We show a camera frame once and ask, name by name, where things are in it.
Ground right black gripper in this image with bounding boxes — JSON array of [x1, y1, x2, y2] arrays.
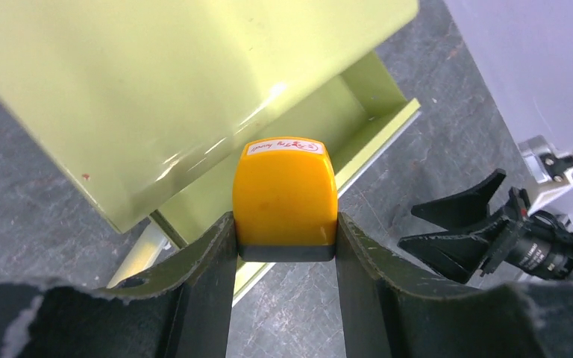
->
[[398, 169, 530, 283]]

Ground orange small box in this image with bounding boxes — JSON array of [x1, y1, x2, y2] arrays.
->
[[232, 136, 339, 263]]

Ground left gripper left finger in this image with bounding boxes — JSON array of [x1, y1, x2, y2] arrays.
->
[[0, 213, 237, 357]]

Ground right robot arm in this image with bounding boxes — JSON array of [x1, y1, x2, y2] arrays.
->
[[398, 169, 573, 283]]

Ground yellow-green drawer chest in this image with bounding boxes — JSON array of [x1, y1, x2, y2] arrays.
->
[[0, 0, 422, 305]]

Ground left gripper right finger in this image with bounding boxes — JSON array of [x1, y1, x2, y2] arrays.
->
[[335, 213, 573, 357]]

